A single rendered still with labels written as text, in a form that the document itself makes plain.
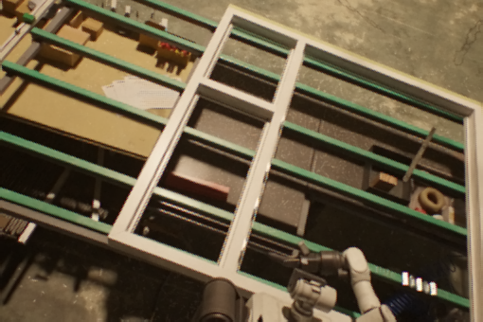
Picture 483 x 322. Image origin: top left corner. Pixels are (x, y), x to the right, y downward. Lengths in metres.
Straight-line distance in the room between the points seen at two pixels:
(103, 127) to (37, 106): 0.32
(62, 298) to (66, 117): 0.91
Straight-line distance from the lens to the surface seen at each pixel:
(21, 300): 2.70
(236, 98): 2.22
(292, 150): 2.57
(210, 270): 1.76
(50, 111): 2.45
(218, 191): 2.26
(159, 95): 2.53
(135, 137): 2.35
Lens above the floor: 2.55
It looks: 51 degrees down
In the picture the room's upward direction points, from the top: 24 degrees clockwise
